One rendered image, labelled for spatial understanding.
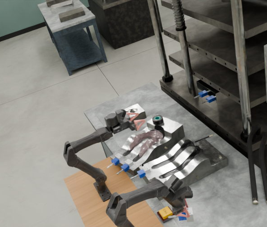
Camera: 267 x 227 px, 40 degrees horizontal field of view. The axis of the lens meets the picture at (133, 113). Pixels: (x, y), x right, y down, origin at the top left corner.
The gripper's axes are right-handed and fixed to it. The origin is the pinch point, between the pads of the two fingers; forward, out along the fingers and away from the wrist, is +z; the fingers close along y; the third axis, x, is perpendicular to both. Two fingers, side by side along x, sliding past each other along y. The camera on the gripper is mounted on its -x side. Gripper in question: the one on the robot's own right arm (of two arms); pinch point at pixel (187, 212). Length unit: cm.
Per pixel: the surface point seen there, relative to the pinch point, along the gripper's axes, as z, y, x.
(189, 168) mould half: 5.8, 37.8, -2.0
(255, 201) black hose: 27.3, 10.5, -27.4
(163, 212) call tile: 2.7, 11.6, 17.7
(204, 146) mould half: 15, 61, -11
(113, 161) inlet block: -15, 60, 44
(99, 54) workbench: 21, 435, 139
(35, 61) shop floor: -32, 497, 262
